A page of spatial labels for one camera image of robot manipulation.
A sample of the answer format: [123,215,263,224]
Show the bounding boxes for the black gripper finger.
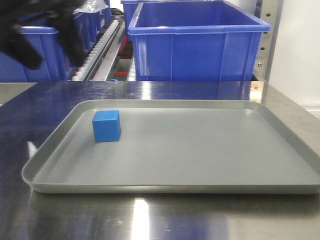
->
[56,12,86,66]
[7,29,42,70]

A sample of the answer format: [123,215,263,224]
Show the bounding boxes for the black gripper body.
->
[0,0,83,50]

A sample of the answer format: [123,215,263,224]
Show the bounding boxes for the blue cube block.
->
[92,110,121,143]

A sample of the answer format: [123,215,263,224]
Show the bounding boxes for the blue plastic bin left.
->
[0,12,105,83]

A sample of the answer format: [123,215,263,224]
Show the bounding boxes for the blue plastic bin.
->
[128,0,270,81]
[120,0,226,36]
[0,12,105,83]

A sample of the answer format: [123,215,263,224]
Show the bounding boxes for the clear plastic bag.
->
[73,0,109,14]

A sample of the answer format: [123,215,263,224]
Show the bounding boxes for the blue plastic bin rear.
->
[120,0,226,36]

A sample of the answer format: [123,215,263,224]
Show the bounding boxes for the blue plastic bin right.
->
[128,0,270,81]

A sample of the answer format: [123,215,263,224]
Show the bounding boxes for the grey metal tray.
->
[21,99,320,194]

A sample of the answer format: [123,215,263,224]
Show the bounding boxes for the white roller conveyor rail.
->
[71,19,125,82]

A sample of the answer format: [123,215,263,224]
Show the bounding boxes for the perforated metal shelf post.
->
[253,0,284,82]

